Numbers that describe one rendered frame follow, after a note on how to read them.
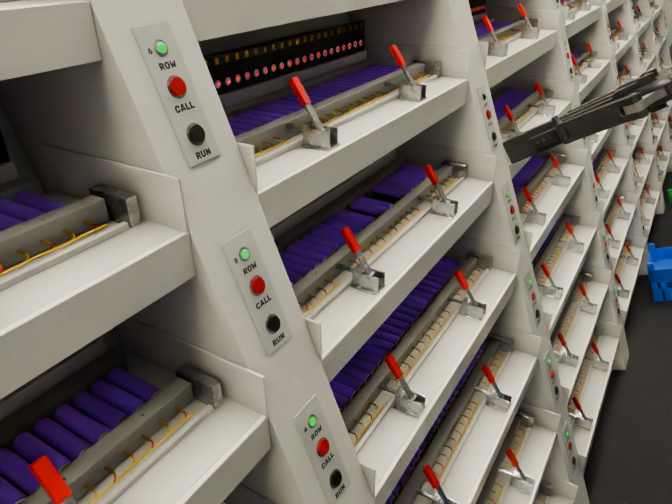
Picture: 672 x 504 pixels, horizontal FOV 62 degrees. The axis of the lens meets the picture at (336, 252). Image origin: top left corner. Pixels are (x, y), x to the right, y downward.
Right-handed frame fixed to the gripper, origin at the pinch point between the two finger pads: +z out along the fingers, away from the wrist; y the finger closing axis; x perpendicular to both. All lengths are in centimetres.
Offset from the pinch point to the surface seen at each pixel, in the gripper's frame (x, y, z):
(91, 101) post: 25, -40, 19
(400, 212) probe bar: -2.9, 5.2, 25.9
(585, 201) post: -38, 100, 29
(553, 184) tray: -25, 81, 28
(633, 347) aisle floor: -98, 114, 39
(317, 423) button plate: -13.6, -34.4, 21.4
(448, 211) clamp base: -6.9, 11.3, 21.4
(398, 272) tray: -8.1, -9.1, 21.2
